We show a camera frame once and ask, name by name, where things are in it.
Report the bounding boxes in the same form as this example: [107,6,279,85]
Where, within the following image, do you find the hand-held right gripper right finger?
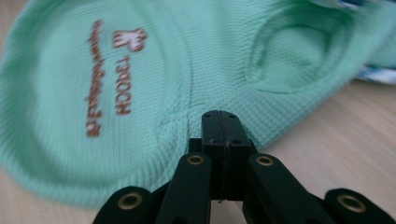
[219,110,254,202]

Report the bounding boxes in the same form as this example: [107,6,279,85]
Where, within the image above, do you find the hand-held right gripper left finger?
[200,110,226,201]

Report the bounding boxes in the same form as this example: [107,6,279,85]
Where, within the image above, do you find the mint green shirt striped collar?
[0,0,396,210]

